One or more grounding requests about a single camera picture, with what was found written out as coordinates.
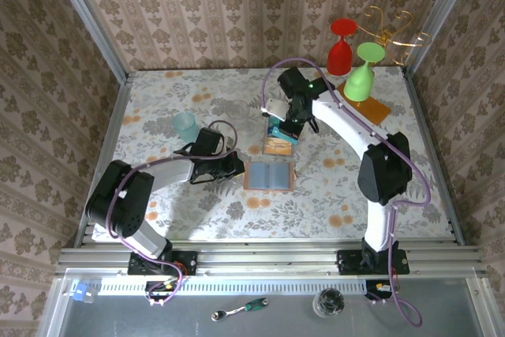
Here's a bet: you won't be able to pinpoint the white slotted cable duct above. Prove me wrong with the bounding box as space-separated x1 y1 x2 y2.
97 281 368 297

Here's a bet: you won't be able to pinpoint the small blue plastic box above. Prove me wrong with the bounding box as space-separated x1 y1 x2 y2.
70 283 99 305

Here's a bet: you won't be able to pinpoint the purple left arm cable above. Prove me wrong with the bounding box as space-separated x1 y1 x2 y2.
106 118 239 307

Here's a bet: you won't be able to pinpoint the black cable connector block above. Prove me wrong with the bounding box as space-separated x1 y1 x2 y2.
365 279 392 301
144 279 179 301

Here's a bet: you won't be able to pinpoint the green handled ratchet wrench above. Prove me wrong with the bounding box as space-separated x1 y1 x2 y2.
211 298 269 322

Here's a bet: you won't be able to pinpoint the floral tablecloth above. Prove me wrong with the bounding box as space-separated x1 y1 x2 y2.
91 67 455 242

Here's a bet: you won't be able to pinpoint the clear jar dark contents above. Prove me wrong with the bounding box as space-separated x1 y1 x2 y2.
312 288 346 318

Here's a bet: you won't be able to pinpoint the aluminium table side rail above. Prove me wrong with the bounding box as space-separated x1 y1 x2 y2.
401 68 466 246
73 72 133 249

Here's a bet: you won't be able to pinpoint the clear drinking glass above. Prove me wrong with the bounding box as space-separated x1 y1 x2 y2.
225 99 252 121

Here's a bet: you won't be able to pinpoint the gold wire rack wooden base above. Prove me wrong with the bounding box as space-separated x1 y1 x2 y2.
336 5 432 127

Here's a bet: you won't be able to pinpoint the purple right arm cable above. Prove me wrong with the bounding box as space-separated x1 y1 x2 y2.
261 57 432 328

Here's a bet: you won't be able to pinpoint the red plastic goblet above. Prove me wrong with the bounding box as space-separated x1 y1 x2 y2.
326 18 358 77

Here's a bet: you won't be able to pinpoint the aluminium frame post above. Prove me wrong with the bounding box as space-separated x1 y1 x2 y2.
45 0 131 84
402 0 481 77

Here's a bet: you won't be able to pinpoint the teal frosted plastic cup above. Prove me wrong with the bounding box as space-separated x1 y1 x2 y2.
172 111 200 144

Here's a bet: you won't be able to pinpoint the grey metal shelf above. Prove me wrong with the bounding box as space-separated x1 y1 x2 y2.
37 268 500 337

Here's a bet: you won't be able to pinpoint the green plastic goblet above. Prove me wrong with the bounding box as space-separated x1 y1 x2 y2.
342 42 387 103

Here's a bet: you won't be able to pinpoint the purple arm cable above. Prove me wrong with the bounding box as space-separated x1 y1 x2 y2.
261 57 432 328
106 118 239 307

